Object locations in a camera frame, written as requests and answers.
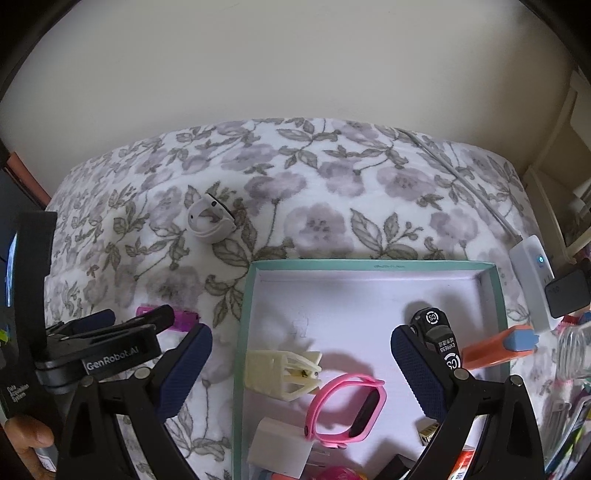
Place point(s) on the black toy car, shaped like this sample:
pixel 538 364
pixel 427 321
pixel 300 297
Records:
pixel 436 330

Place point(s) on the cream hair claw clip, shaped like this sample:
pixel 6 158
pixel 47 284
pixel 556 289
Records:
pixel 272 371

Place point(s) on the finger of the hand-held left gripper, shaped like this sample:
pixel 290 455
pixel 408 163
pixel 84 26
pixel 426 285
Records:
pixel 152 317
pixel 92 319

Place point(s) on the pink wristband watch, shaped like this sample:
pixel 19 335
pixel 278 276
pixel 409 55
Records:
pixel 364 406

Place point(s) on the clear water bottle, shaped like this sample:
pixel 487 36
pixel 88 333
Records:
pixel 575 350

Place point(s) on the black power adapter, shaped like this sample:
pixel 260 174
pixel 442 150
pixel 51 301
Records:
pixel 568 293

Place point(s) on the white power strip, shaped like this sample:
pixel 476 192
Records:
pixel 531 277

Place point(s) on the person's left hand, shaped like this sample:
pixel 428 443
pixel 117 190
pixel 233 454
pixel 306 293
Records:
pixel 30 431

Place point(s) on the floral blanket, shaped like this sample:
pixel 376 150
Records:
pixel 323 184

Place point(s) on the teal rimmed white tray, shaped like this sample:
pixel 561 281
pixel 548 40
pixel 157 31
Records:
pixel 351 314

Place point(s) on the bundle of coloured markers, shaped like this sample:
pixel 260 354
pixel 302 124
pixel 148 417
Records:
pixel 570 424

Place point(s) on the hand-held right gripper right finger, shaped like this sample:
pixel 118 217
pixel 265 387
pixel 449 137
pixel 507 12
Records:
pixel 420 369

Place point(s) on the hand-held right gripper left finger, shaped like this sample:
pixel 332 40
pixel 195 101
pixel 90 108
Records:
pixel 184 369

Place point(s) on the black charger block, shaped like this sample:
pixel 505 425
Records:
pixel 397 468

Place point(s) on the red and white tube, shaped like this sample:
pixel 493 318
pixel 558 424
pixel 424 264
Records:
pixel 463 466

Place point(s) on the black gold patterned lighter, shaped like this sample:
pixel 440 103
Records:
pixel 428 431

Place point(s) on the purple highlighter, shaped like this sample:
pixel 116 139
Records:
pixel 184 319

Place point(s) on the white charger cube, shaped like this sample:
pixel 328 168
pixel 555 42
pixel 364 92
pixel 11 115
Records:
pixel 277 445

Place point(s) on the orange and blue plastic toy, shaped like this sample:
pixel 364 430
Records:
pixel 494 346

